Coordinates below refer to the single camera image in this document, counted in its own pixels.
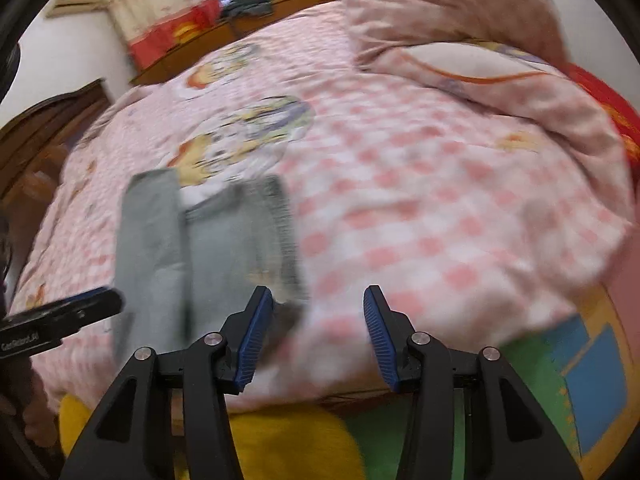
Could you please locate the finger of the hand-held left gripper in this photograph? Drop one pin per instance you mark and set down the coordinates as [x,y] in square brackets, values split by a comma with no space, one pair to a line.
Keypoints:
[75,312]

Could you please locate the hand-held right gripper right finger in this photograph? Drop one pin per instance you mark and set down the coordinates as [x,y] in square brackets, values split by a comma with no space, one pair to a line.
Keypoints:
[380,340]

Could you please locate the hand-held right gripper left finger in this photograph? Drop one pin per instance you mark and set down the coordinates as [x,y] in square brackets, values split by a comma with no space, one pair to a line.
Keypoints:
[255,330]

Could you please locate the grey fleece pants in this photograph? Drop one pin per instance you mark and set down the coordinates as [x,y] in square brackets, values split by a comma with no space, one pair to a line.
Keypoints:
[150,240]

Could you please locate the yellow fluffy garment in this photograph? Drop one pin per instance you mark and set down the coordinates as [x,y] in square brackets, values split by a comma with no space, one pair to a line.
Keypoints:
[280,440]

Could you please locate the pink checkered printed bed sheet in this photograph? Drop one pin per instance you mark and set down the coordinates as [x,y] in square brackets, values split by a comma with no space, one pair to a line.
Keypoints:
[425,210]

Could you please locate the dark wooden headboard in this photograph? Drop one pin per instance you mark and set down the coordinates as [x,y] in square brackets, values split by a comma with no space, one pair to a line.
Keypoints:
[35,135]

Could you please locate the pink folded quilt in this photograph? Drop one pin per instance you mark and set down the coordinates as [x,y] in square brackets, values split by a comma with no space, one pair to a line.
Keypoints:
[550,110]

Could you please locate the cream floral curtain red hem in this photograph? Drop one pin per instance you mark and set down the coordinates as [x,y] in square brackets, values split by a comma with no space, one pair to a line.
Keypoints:
[150,5]

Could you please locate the dark clothes heap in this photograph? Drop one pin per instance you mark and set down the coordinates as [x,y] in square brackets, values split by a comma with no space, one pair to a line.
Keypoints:
[247,5]

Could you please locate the red pillow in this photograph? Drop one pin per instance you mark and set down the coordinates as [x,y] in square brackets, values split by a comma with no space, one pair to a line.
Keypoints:
[610,110]

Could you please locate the wooden window cabinet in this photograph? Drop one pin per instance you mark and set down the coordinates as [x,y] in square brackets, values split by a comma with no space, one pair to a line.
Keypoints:
[280,5]

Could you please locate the pink checkered pillow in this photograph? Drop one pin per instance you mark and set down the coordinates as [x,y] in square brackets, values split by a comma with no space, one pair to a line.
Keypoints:
[450,5]

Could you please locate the cream wall air conditioner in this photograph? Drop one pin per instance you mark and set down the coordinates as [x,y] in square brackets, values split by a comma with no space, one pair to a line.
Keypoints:
[75,4]

